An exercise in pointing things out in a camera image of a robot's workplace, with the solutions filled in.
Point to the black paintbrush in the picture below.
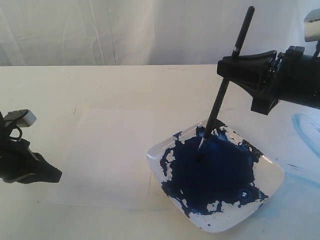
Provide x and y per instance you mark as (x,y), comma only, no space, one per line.
(201,152)

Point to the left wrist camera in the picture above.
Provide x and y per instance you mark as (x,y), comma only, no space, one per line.
(23,118)

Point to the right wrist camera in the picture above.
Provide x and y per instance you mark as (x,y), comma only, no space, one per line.
(312,26)

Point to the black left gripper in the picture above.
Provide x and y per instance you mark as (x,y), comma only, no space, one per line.
(18,164)

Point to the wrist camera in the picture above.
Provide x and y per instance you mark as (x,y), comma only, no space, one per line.
(312,26)
(23,118)

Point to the white square paint plate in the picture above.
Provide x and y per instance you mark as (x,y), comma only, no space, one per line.
(231,182)

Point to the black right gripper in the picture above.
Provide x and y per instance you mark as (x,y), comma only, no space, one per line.
(296,77)

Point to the white paper sheet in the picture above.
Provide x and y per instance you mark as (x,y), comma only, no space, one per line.
(104,164)

